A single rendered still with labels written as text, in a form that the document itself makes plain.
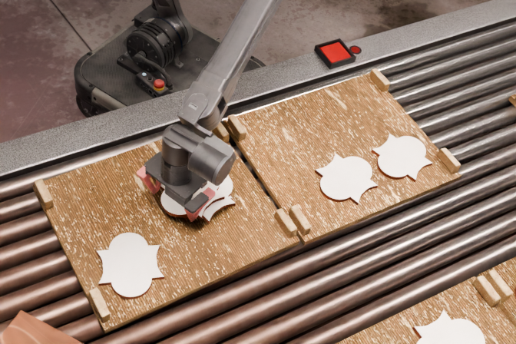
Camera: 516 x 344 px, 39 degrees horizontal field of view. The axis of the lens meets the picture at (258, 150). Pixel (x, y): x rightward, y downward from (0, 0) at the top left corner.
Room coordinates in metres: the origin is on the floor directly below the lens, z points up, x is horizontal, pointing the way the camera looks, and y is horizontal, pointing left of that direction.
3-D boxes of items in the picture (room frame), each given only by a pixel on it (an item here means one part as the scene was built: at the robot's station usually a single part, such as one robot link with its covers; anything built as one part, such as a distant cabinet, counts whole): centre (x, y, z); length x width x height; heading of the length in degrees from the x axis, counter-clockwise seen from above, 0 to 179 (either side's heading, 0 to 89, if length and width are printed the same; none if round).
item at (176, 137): (0.80, 0.13, 1.15); 0.07 x 0.06 x 0.07; 66
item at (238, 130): (1.05, 0.06, 0.95); 0.06 x 0.02 x 0.03; 38
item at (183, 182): (0.80, 0.14, 1.08); 0.10 x 0.07 x 0.07; 61
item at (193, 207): (0.79, 0.11, 1.01); 0.07 x 0.07 x 0.09; 61
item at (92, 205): (0.80, 0.15, 0.93); 0.41 x 0.35 x 0.02; 130
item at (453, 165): (1.08, -0.42, 0.95); 0.06 x 0.02 x 0.03; 38
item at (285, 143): (1.06, -0.18, 0.93); 0.41 x 0.35 x 0.02; 128
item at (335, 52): (1.38, -0.14, 0.92); 0.06 x 0.06 x 0.01; 37
